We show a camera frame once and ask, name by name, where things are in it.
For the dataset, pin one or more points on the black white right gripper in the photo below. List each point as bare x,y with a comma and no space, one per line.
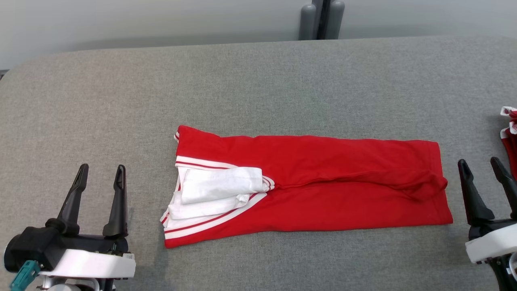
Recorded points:
492,242

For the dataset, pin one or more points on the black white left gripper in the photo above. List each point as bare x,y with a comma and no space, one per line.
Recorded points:
93,262

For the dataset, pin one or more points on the red and white t-shirt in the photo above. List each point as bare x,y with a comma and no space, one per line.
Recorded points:
323,202

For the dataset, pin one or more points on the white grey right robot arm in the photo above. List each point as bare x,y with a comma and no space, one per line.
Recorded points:
507,275

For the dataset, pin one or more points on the crumpled red white garment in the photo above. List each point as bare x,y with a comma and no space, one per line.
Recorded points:
512,149

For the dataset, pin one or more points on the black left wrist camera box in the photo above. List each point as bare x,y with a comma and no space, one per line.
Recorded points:
28,246

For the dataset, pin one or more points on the grey partition joint post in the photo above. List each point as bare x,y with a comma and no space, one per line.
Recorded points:
307,20

